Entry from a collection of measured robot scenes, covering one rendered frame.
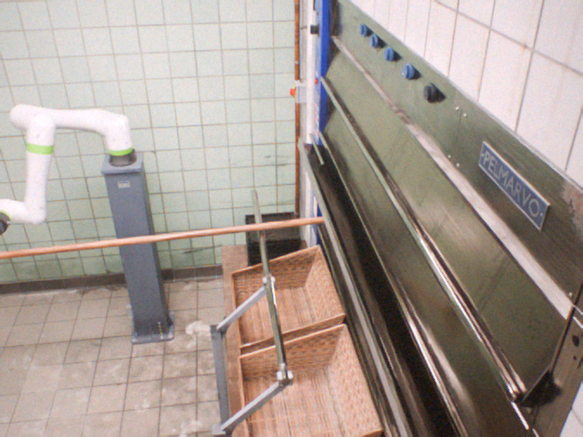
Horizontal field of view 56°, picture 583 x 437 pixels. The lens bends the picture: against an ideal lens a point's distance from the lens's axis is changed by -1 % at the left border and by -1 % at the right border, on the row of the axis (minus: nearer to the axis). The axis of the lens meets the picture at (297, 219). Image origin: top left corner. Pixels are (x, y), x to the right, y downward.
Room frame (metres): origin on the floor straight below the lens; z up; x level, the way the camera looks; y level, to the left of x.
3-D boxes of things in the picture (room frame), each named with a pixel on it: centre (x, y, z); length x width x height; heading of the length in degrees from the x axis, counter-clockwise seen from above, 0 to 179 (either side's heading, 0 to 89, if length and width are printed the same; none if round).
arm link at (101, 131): (2.65, 0.94, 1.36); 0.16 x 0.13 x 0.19; 52
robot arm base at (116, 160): (2.70, 0.94, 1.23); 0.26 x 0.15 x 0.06; 9
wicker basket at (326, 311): (2.05, 0.07, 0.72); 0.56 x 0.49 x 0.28; 10
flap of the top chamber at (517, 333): (1.51, -0.28, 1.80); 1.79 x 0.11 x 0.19; 8
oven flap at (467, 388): (1.51, -0.28, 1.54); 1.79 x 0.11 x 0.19; 8
